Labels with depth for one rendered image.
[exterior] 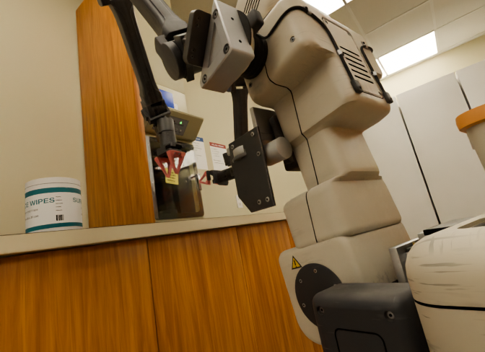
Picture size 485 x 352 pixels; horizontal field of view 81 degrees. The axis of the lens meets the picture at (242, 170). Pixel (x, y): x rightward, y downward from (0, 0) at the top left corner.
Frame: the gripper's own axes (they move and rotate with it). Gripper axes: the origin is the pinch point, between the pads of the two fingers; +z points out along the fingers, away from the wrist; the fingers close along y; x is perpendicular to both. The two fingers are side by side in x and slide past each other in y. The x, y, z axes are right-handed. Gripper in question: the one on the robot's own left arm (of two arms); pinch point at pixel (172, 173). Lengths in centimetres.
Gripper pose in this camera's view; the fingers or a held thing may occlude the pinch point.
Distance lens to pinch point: 99.1
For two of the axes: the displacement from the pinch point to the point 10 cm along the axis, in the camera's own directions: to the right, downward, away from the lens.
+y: -7.8, 2.9, 5.6
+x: -6.0, -0.8, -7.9
